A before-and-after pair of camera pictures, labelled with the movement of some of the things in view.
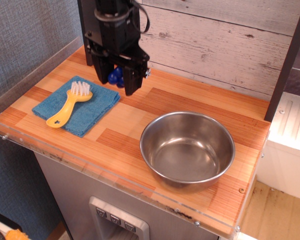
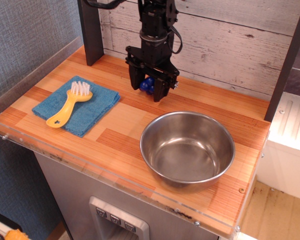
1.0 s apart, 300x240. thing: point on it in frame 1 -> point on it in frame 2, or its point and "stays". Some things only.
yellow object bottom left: [16, 234] stays
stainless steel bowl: [187, 152] stays
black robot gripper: [119, 42] -> [157, 58]
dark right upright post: [289, 61] stays
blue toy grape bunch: [116, 77] -> [147, 85]
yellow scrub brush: [80, 91] stays
